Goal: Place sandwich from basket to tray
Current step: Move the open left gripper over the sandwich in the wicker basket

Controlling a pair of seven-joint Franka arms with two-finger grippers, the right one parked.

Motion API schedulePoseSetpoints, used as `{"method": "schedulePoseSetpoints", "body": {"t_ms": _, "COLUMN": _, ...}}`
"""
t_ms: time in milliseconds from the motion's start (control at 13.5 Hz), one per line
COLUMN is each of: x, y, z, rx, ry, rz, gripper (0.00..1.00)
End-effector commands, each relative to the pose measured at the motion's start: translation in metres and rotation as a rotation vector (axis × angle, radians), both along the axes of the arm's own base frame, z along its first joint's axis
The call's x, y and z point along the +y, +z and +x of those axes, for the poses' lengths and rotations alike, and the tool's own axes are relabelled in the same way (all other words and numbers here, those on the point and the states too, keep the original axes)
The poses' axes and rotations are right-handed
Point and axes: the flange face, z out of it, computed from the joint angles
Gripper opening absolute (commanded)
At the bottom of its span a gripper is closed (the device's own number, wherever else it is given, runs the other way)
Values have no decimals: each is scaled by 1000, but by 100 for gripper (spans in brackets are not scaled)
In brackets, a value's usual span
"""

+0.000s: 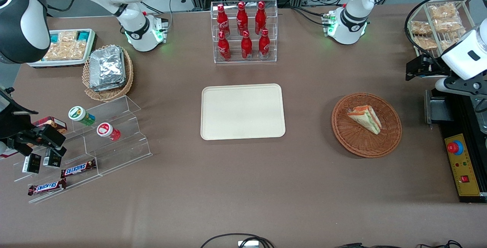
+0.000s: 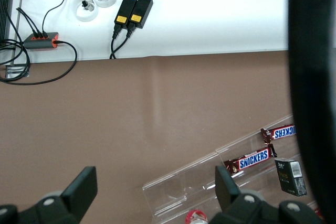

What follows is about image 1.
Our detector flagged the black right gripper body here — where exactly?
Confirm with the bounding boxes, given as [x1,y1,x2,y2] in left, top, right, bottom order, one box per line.
[0,86,38,139]

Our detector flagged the triangular sandwich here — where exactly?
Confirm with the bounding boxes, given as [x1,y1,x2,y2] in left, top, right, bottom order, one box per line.
[346,105,382,135]

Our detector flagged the white snack tray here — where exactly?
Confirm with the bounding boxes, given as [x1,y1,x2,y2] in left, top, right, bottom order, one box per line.
[27,29,97,68]

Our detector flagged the light oval wicker basket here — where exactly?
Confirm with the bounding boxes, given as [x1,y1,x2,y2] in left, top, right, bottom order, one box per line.
[82,45,134,102]

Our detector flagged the brown round wicker basket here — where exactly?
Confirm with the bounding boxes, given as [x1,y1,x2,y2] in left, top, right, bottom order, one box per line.
[331,92,403,159]

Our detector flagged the cream rectangular tray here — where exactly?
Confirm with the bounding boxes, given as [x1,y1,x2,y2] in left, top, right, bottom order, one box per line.
[201,83,286,141]

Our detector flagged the brown chocolate box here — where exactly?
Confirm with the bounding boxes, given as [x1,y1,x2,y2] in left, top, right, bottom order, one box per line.
[32,116,68,134]

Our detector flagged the small black box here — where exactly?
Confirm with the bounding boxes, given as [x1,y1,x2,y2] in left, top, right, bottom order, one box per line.
[43,148,62,169]
[22,153,41,174]

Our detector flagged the clear fried snack packet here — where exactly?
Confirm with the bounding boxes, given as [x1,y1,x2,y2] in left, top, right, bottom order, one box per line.
[434,18,463,34]
[428,3,459,20]
[410,21,433,36]
[413,36,438,50]
[439,37,459,51]

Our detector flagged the green lidded snack cup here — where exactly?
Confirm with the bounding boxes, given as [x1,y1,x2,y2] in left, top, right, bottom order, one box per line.
[68,106,96,126]

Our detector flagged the brown snickers bar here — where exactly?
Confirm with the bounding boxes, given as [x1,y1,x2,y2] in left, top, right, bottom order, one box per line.
[27,179,67,196]
[61,159,97,179]

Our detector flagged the red lidded snack cup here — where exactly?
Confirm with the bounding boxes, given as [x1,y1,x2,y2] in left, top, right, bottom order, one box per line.
[96,122,121,141]

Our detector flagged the steel pan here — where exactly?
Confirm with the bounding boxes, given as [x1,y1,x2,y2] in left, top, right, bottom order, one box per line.
[474,98,487,134]

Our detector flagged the clear acrylic step display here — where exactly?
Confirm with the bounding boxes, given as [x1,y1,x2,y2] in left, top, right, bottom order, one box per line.
[11,95,153,204]

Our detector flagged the silver foil packet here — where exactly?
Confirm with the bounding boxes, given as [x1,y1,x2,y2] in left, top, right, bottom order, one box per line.
[91,79,127,92]
[89,45,126,87]

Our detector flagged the red emergency stop button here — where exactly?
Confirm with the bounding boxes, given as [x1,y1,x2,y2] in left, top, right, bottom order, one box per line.
[447,140,464,156]

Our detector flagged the clear cracker packet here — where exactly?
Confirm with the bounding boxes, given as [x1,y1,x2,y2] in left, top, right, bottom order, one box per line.
[57,30,79,43]
[44,41,88,61]

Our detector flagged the black appliance with yellow panel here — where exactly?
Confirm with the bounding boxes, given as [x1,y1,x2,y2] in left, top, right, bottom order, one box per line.
[424,87,487,203]

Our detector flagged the red cola bottle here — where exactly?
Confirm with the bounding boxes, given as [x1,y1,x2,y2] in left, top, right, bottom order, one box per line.
[241,30,253,60]
[216,4,231,38]
[236,2,249,36]
[217,31,231,61]
[255,1,267,35]
[258,29,271,59]

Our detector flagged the clear acrylic bottle rack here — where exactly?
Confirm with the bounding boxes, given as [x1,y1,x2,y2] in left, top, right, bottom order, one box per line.
[210,0,278,64]

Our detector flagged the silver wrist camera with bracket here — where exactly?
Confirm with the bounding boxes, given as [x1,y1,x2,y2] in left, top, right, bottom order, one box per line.
[435,74,487,98]

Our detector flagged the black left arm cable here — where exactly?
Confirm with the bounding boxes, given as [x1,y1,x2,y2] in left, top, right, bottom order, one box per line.
[404,0,487,56]

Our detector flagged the white wire rack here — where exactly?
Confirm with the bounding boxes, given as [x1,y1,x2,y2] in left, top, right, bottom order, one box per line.
[405,0,477,78]

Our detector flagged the black left base cable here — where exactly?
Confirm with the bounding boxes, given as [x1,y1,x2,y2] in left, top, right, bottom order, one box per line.
[278,6,332,26]

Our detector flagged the black base cable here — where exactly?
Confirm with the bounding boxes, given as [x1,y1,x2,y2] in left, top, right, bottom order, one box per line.
[140,0,191,26]
[278,6,332,26]

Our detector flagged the thin black cable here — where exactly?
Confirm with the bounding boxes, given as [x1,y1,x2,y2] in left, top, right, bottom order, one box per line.
[335,240,463,248]

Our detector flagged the black right base cable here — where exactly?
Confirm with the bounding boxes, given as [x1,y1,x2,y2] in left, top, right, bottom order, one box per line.
[140,0,191,26]

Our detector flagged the black looped cable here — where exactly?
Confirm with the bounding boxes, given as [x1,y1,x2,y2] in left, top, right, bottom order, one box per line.
[200,233,275,248]

